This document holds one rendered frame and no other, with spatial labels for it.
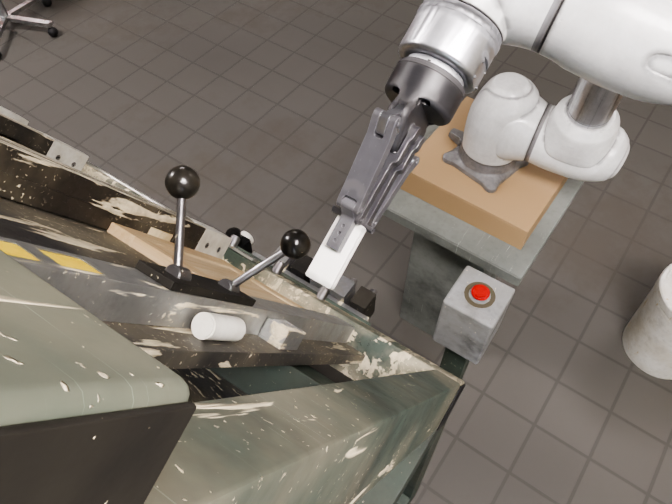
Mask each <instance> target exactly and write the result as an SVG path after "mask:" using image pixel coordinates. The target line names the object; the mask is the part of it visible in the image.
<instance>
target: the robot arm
mask: <svg viewBox="0 0 672 504"><path fill-rule="evenodd" d="M501 44H504V45H511V46H516V47H521V48H524V49H528V50H531V51H533V52H536V53H538V54H540V55H542V56H544V57H546V58H548V59H550V60H552V61H553V62H555V63H556V64H558V65H559V66H560V67H562V68H563V69H565V70H567V71H569V72H571V73H573V74H575V75H577V76H579V77H580V78H579V80H578V82H577V85H576V87H575V89H574V92H573V94H571V95H569V96H567V97H565V98H563V99H562V100H561V101H560V102H559V103H558V104H557V106H555V105H552V104H549V103H548V102H546V101H545V100H544V99H543V98H541V97H540V96H539V91H538V89H537V88H536V86H535V85H534V84H533V82H532V81H531V80H529V79H528V78H526V77H524V76H523V75H521V74H518V73H514V72H505V73H501V74H498V75H496V76H494V77H492V78H491V79H490V80H489V81H488V82H487V83H486V84H485V85H484V86H483V87H482V89H481V90H480V92H479V93H478V95H477V96H476V98H475V99H474V101H473V103H472V105H471V107H470V110H469V113H468V116H467V120H466V124H465V128H464V132H463V131H461V130H458V129H456V128H453V129H451V130H450V132H449V135H448V136H449V137H450V138H451V139H452V140H453V141H454V142H455V143H456V144H457V145H458V146H457V147H456V148H454V149H453V150H451V151H449V152H446V153H444V155H443V158H442V160H443V162H444V163H446V164H449V165H451V166H453V167H455V168H456V169H458V170H459V171H461V172H462V173H463V174H465V175H466V176H468V177H469V178H471V179H472V180H474V181H475V182H477V183H478V184H479V185H481V186H482V187H483V188H484V190H485V191H486V192H488V193H495V192H496V190H497V188H498V187H499V186H500V185H501V184H502V183H503V182H504V181H505V180H507V179H508V178H509V177H510V176H512V175H513V174H514V173H515V172H516V171H518V170H519V169H520V168H522V167H525V166H527V165H528V164H529V163H531V164H533V165H535V166H537V167H539V168H542V169H544V170H547V171H549V172H552V173H555V174H558V175H561V176H564V177H567V178H571V179H574V180H578V181H586V182H599V181H605V180H607V179H610V178H613V177H614V176H615V175H616V174H617V173H618V172H619V170H620V169H621V167H622V166H623V164H624V162H625V160H626V158H627V156H628V154H629V150H630V144H629V138H628V135H627V134H626V132H625V130H624V129H623V128H621V127H620V116H619V113H618V111H617V109H616V108H617V106H618V105H619V103H620V101H621V99H622V97H623V96H626V97H629V98H631V99H635V100H638V101H643V102H648V103H653V104H660V105H672V0H424V1H423V3H422V4H421V5H420V7H419V8H418V10H417V14H416V16H415V18H414V20H413V21H412V23H411V25H410V27H409V29H408V30H407V32H406V34H405V36H404V38H403V39H402V41H401V43H400V45H399V50H398V51H399V55H400V58H401V59H400V60H399V61H398V63H397V65H396V67H395V68H394V70H393V72H392V74H391V76H390V77H389V79H388V81H387V83H386V85H385V94H386V96H387V97H388V99H389V100H390V101H391V102H392V103H391V104H390V106H389V108H388V110H387V111H385V110H383V109H381V108H378V107H377V108H375V110H374V111H373V114H372V117H371V120H370V124H369V127H368V130H367V133H366V135H365V137H364V140H363V142H362V144H361V147H360V149H359V151H358V153H357V156H356V158H355V160H354V162H353V165H352V167H351V169H350V171H349V174H348V176H347V178H346V180H345V183H344V185H343V187H342V189H341V192H340V194H339V196H338V198H337V201H336V204H337V205H338V206H340V208H339V207H337V206H335V205H333V207H332V212H334V213H336V214H338V216H337V217H336V219H335V221H334V223H333V225H332V226H331V228H330V230H329V232H328V234H327V235H326V237H325V239H324V241H323V243H322V245H321V246H320V248H319V250H318V252H317V254H316V255H315V257H314V259H313V261H312V263H311V264H310V266H309V268H308V270H307V272H306V276H308V277H309V278H311V279H313V280H315V281H316V282H318V283H320V284H322V285H323V286H325V287H327V288H329V289H331V290H333V289H334V288H335V287H336V285H337V283H338V281H339V279H340V277H341V276H342V274H343V272H344V270H345V268H346V267H347V265H348V263H349V261H350V259H351V258H352V256H353V254H354V252H355V250H356V248H357V247H358V245H359V243H360V241H361V239H362V238H363V236H364V234H365V232H366V231H367V232H368V233H370V234H373V233H374V232H375V229H374V228H375V226H376V225H377V223H378V222H379V220H380V218H381V217H382V215H383V214H384V212H385V211H386V209H387V208H388V206H389V205H390V203H391V202H392V200H393V198H394V197H395V195H396V194H397V192H398V191H399V189H400V188H401V186H402V185H403V183H404V182H405V180H406V178H407V177H408V175H409V174H410V173H411V172H412V171H413V170H414V168H415V167H416V166H417V165H418V164H419V160H420V158H419V157H418V156H415V154H416V153H417V152H419V150H420V149H421V147H422V145H423V143H424V140H425V137H424V135H425V132H426V128H427V127H428V126H430V125H437V126H444V125H447V124H449V123H450V122H451V120H452V118H453V117H454V115H455V113H456V111H457V109H458V107H459V106H460V104H461V102H462V100H463V98H464V97H465V94H467V93H471V92H473V91H475V90H477V89H478V85H479V83H480V82H481V80H482V78H483V76H484V75H485V74H486V71H487V69H488V68H489V66H490V64H491V62H492V60H493V58H494V57H495V56H496V55H497V53H498V51H499V50H500V46H501Z"/></svg>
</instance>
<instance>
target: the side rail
mask: <svg viewBox="0 0 672 504"><path fill-rule="evenodd" d="M459 387H460V383H458V382H457V381H455V380H453V379H451V378H450V377H448V376H446V375H445V374H443V373H441V372H439V371H438V370H428V371H421V372H413V373H406V374H399V375H391V376H384V377H377V378H369V379H362V380H355V381H347V382H340V383H332V384H325V385H318V386H310V387H303V388H296V389H288V390H281V391H274V392H266V393H259V394H252V395H244V396H237V397H229V398H222V399H215V400H207V401H200V402H193V403H194V404H195V405H196V406H197V407H196V410H195V412H194V414H193V415H192V417H191V419H190V421H189V423H188V424H187V426H186V428H185V430H184V432H183V433H182V435H181V437H180V439H179V441H178V443H177V444H176V446H175V448H174V450H173V452H172V453H171V455H170V457H169V459H168V461H167V462H166V464H165V466H164V468H163V470H162V471H161V473H160V475H159V477H158V479H157V480H156V482H155V484H154V486H153V488H152V490H151V491H150V493H149V495H148V497H147V499H146V500H145V502H144V504H355V503H356V502H357V501H358V500H360V499H361V498H362V497H363V496H364V495H365V494H366V493H367V492H368V491H369V490H371V489H372V488H373V487H374V486H375V485H376V484H377V483H378V482H379V481H380V480H382V479H383V478H384V477H385V476H386V475H387V474H388V473H389V472H390V471H392V470H393V469H394V468H395V467H396V466H397V465H398V464H399V463H400V462H401V461H403V460H404V459H405V458H406V457H407V456H408V455H409V454H410V453H411V452H412V451H414V450H415V449H416V448H417V447H418V446H419V445H420V444H421V443H422V442H424V441H425V440H426V439H427V438H428V437H429V436H430V435H431V434H432V433H433V432H435V431H436V429H437V427H438V425H439V424H440V422H441V420H442V418H443V416H444V414H445V413H446V411H447V409H448V407H449V405H450V404H451V402H452V400H453V398H454V396H455V394H456V393H457V391H458V389H459Z"/></svg>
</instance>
